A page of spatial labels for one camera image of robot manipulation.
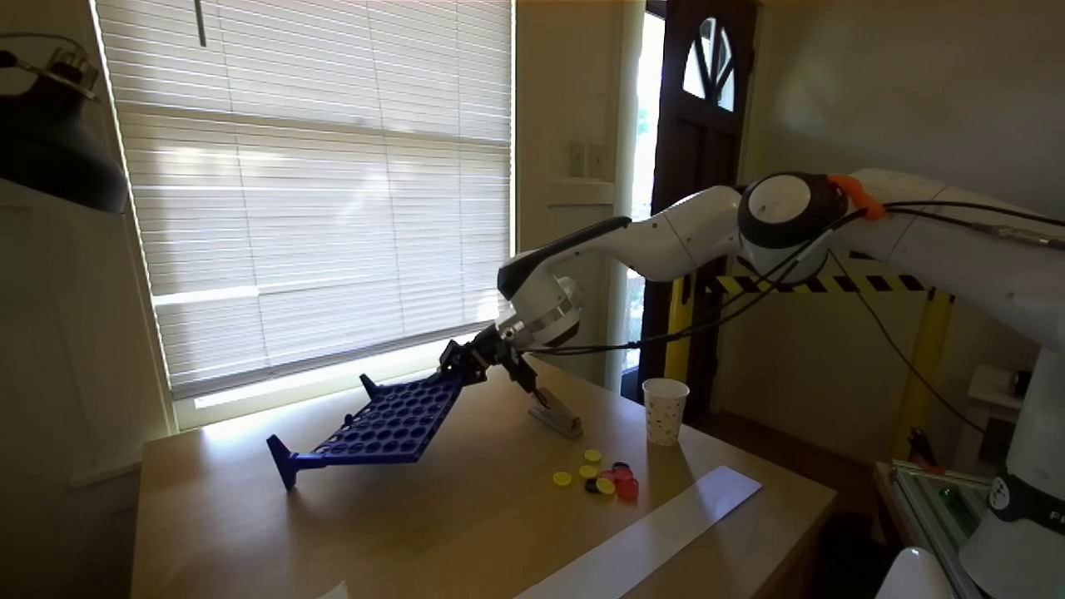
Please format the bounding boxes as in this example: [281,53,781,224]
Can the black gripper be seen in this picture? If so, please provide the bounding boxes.
[440,325,546,407]

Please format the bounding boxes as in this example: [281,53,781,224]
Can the blue connect four grid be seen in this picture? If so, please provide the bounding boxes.
[266,374,464,489]

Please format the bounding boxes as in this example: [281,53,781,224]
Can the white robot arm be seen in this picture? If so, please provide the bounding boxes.
[443,169,1065,599]

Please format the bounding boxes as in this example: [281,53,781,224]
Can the white paper cup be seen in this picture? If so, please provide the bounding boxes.
[642,380,688,445]

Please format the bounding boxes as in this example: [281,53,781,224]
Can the long white paper strip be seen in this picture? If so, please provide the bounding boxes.
[516,467,761,599]

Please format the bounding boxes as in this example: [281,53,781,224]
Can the white window blinds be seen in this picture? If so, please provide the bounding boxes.
[98,0,514,401]

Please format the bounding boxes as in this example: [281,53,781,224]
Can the dark wooden door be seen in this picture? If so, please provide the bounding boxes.
[640,0,758,424]

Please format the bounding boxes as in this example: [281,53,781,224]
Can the yellow black striped barrier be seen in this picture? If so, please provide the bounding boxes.
[688,283,967,463]

